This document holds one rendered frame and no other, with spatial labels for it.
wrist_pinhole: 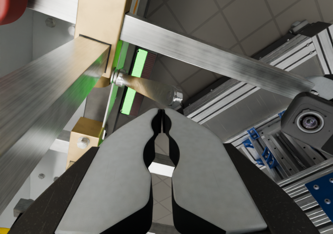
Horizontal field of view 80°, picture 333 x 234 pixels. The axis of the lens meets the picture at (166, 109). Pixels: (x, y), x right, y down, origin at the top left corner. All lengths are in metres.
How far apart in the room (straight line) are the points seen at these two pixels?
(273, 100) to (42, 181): 1.09
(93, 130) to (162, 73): 0.85
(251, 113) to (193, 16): 0.60
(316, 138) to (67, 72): 0.23
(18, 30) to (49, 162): 0.43
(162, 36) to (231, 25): 0.94
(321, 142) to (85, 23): 0.28
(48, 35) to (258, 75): 0.47
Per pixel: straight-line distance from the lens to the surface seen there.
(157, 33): 0.26
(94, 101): 0.50
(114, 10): 0.25
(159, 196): 1.88
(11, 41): 0.53
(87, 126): 0.40
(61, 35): 0.56
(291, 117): 0.24
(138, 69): 0.44
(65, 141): 0.42
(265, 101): 1.16
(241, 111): 1.14
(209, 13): 1.15
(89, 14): 0.26
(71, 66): 0.18
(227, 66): 0.28
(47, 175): 0.85
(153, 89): 0.15
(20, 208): 0.64
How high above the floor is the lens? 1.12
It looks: 60 degrees down
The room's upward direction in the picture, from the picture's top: 178 degrees clockwise
